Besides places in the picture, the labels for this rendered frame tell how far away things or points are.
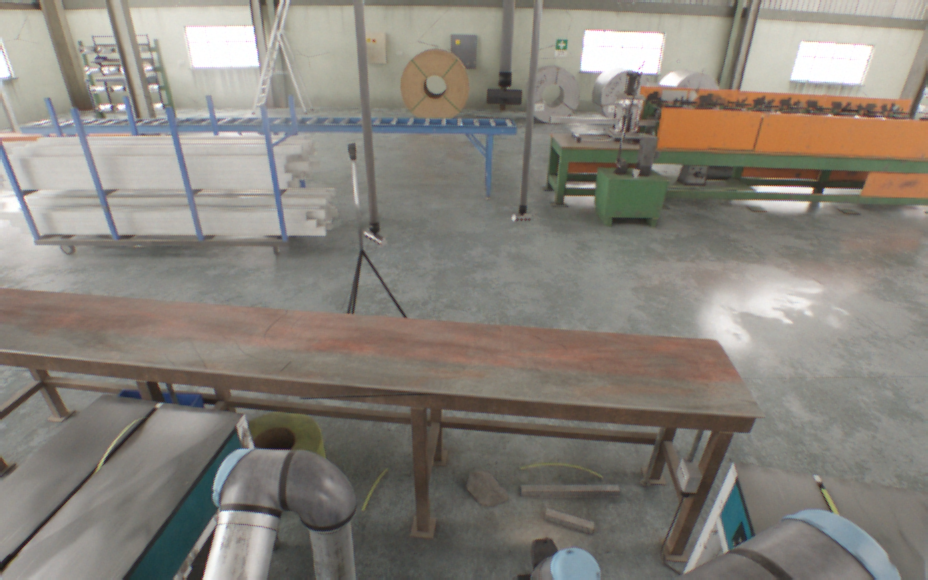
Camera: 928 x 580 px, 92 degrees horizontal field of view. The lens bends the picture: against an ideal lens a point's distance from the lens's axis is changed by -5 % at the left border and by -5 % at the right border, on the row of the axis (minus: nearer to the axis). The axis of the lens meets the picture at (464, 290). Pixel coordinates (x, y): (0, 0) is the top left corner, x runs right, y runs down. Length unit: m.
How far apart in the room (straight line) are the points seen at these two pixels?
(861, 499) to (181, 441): 2.07
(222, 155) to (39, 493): 3.31
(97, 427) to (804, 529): 1.90
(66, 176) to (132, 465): 3.93
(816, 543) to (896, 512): 1.30
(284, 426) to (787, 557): 2.24
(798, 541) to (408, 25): 13.34
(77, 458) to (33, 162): 3.96
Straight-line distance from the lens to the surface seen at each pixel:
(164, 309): 2.44
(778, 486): 1.75
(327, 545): 1.13
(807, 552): 0.59
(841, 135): 7.29
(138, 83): 9.32
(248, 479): 1.06
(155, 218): 5.10
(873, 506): 1.86
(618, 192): 5.41
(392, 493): 2.41
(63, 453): 1.96
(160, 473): 1.73
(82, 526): 1.70
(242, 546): 1.04
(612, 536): 2.36
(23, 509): 1.84
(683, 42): 14.70
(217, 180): 4.68
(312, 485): 1.03
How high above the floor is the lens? 1.89
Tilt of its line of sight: 29 degrees down
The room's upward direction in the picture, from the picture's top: 1 degrees clockwise
